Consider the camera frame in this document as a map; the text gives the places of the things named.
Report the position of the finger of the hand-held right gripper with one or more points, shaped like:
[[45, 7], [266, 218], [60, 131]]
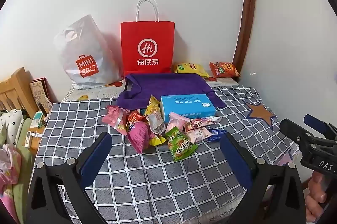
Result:
[[316, 122], [292, 130]]

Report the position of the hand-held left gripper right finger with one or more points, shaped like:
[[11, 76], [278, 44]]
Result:
[[235, 160]]

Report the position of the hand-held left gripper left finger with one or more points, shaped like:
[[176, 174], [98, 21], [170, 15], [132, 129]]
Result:
[[96, 158]]

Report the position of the white berry snack packet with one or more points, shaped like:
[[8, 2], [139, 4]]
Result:
[[210, 119]]

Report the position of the pink panda snack packet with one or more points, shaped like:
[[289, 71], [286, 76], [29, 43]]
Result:
[[197, 131]]

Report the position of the magenta and yellow snack packet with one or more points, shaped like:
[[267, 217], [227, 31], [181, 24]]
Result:
[[139, 137]]

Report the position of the green snack packet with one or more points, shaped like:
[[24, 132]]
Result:
[[179, 146]]

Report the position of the silver snack packet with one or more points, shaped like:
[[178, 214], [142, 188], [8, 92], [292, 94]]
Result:
[[156, 122]]

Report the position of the light pink peach snack packet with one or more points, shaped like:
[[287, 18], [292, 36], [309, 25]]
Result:
[[175, 119]]

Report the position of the person's right hand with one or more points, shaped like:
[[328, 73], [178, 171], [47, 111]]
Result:
[[318, 192]]

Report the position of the small blue snack packet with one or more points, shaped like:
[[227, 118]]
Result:
[[216, 134]]

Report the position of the grey plaid tablecloth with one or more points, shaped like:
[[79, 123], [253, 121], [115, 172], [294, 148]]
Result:
[[131, 181]]

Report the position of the pink cartoon snack packet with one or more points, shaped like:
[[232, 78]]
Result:
[[113, 116]]

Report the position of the red snack packet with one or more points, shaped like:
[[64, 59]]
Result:
[[134, 118]]

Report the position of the wooden nightstand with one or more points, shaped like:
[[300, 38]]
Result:
[[36, 142]]

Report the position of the small teal snack packet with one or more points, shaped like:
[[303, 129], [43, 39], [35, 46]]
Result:
[[143, 111]]

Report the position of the green white box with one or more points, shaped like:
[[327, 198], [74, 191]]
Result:
[[38, 119]]

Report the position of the white remote control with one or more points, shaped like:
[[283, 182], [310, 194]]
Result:
[[28, 139]]

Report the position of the blue tissue box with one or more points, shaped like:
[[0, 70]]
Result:
[[187, 106]]

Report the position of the green bedsheet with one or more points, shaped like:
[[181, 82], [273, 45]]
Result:
[[22, 160]]

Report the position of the yellow triangular snack packet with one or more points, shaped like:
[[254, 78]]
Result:
[[152, 108]]

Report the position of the patterned book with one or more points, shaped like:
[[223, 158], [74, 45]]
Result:
[[40, 94]]

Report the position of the pink cloth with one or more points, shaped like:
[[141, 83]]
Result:
[[9, 171]]

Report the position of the white floral pillow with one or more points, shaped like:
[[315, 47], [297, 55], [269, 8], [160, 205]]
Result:
[[11, 123]]

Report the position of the orange chips bag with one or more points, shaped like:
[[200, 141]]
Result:
[[223, 69]]

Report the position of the purple towel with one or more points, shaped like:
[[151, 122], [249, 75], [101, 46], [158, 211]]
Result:
[[168, 84]]

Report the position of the yellow chips bag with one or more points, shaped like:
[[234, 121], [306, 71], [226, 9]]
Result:
[[189, 69]]

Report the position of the white plastic bag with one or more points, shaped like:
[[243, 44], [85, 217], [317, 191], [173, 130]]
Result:
[[87, 55]]

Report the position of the red paper bag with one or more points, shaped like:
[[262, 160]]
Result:
[[147, 36]]

